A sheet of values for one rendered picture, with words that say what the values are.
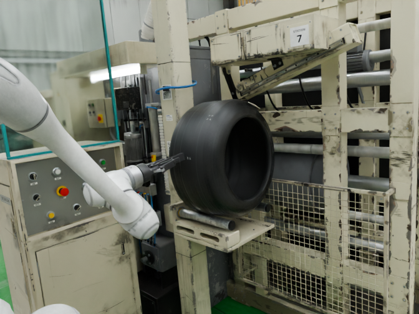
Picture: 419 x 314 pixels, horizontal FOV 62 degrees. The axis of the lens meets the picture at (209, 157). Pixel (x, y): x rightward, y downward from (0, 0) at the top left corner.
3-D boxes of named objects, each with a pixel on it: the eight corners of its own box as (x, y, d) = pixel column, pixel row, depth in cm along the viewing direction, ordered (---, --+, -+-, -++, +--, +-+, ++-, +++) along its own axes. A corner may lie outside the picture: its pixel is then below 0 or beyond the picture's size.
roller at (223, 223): (181, 205, 178) (185, 212, 180) (176, 212, 176) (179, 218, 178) (233, 218, 154) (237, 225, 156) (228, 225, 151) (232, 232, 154)
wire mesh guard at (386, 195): (237, 279, 224) (230, 174, 212) (239, 278, 225) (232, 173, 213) (386, 337, 162) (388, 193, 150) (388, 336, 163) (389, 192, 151)
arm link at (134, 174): (115, 167, 129) (128, 162, 133) (121, 190, 131) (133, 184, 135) (128, 170, 122) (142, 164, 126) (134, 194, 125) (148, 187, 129)
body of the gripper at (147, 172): (141, 167, 127) (161, 159, 133) (128, 165, 133) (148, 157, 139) (146, 185, 129) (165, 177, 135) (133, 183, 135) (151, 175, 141)
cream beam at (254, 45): (210, 66, 188) (208, 38, 186) (239, 66, 206) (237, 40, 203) (314, 48, 146) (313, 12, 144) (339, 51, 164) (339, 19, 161)
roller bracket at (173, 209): (169, 223, 176) (168, 205, 175) (221, 202, 204) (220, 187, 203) (173, 225, 174) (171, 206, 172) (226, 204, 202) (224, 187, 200)
